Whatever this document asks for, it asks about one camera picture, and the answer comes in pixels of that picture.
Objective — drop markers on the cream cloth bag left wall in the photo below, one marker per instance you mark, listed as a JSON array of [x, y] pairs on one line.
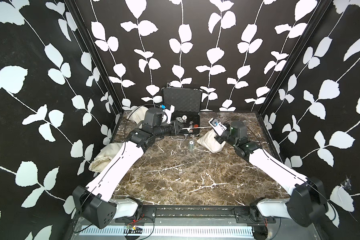
[[104, 157]]

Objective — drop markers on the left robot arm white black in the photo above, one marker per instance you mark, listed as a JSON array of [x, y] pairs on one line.
[[93, 202]]

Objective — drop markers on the stack of poker chips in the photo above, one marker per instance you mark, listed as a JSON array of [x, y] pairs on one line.
[[191, 145]]

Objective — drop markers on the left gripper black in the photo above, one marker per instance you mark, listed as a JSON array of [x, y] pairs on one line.
[[174, 129]]

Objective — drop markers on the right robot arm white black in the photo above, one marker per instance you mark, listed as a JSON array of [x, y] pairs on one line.
[[307, 202]]

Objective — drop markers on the cream cloth bag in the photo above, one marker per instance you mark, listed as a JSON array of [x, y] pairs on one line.
[[138, 114], [208, 141]]

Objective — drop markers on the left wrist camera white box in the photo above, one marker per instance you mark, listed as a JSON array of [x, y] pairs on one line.
[[168, 111]]

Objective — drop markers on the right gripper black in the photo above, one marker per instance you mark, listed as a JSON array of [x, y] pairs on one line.
[[220, 139]]

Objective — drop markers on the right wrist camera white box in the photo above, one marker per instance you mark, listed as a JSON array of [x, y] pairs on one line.
[[217, 126]]

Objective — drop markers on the white perforated cable tray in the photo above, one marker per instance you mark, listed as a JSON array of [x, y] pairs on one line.
[[173, 231]]

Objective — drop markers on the open black poker chip case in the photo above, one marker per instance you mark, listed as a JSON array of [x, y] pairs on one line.
[[187, 102]]

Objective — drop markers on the black front mounting rail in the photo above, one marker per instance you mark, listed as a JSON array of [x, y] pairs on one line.
[[239, 214]]

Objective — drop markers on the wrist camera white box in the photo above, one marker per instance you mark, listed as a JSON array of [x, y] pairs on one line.
[[217, 126], [168, 111]]

